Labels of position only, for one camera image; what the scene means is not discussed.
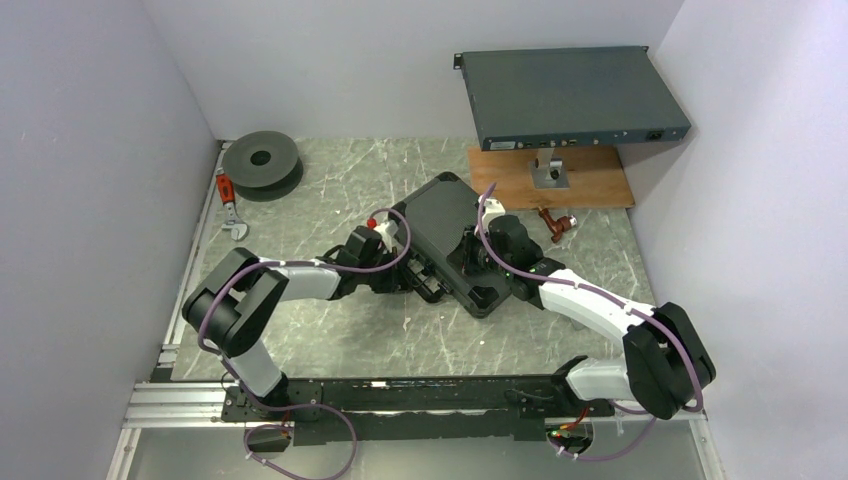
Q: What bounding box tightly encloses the red handled adjustable wrench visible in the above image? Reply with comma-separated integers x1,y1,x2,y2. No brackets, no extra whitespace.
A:
215,167,249,242

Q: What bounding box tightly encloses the brown torch nozzle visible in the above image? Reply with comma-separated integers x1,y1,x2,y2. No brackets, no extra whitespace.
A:
537,208,577,244

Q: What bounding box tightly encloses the black poker case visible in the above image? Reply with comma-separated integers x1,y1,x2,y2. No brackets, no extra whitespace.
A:
393,171,511,319

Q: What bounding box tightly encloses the grey network switch box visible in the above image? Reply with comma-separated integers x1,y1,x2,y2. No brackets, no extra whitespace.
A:
453,45,691,151

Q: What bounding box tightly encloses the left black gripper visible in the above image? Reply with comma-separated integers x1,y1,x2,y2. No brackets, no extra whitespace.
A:
358,246,412,294

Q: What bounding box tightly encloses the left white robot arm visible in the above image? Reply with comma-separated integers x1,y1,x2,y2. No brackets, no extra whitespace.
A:
181,226,411,420

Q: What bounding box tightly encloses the wooden board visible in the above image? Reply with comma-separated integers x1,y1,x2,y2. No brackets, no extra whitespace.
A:
467,146,635,210

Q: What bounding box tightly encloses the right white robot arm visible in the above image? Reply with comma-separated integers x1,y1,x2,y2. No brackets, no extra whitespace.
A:
453,215,716,420

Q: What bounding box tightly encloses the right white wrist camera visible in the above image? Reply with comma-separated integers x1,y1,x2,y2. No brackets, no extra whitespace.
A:
474,196,506,236

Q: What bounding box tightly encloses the grey metal stand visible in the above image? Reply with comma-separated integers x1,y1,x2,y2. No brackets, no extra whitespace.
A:
528,148,570,190

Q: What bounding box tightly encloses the black filament spool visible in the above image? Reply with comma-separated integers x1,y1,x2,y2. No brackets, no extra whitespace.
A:
221,131,304,202

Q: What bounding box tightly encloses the black front rail base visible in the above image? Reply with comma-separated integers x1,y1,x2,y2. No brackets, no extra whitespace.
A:
220,375,614,446

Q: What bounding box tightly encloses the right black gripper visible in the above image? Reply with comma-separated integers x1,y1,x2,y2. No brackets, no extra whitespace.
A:
447,224,512,277

